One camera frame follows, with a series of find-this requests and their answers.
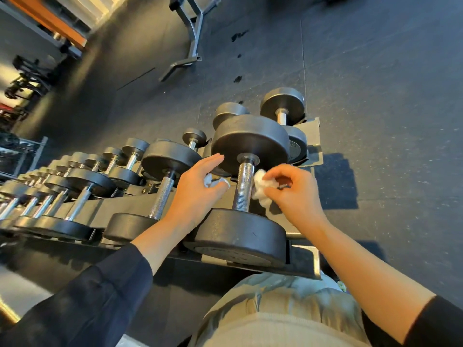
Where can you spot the person's right forearm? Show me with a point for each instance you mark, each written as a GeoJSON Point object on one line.
{"type": "Point", "coordinates": [369, 281]}

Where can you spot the grey metal storage rack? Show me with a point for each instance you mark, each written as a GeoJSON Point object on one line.
{"type": "Point", "coordinates": [21, 151]}

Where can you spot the person's right hand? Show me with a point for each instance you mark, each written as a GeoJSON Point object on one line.
{"type": "Point", "coordinates": [302, 202]}

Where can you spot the row of black dumbbells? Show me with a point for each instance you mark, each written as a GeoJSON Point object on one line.
{"type": "Point", "coordinates": [249, 140]}

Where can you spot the person's right thumb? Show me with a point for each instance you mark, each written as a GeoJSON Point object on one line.
{"type": "Point", "coordinates": [279, 196]}

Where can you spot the orange topped bench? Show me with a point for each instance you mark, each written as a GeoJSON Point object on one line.
{"type": "Point", "coordinates": [47, 18]}

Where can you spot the pale green trousers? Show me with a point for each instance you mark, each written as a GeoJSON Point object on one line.
{"type": "Point", "coordinates": [289, 292]}

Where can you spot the person's left forearm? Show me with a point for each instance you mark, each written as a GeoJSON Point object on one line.
{"type": "Point", "coordinates": [108, 285]}

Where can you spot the small white tissue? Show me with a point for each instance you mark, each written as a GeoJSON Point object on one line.
{"type": "Point", "coordinates": [213, 180]}

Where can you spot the grey metal dumbbell rack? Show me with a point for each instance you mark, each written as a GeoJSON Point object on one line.
{"type": "Point", "coordinates": [119, 207]}

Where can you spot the person's left hand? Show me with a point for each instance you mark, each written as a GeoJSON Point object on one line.
{"type": "Point", "coordinates": [190, 198]}

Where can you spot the black exercise machines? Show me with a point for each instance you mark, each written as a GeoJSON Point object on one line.
{"type": "Point", "coordinates": [27, 83]}

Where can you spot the person's left thumb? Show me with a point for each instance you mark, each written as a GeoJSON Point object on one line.
{"type": "Point", "coordinates": [221, 191]}

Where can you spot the grey metal bench frame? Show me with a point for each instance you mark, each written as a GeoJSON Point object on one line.
{"type": "Point", "coordinates": [194, 28]}

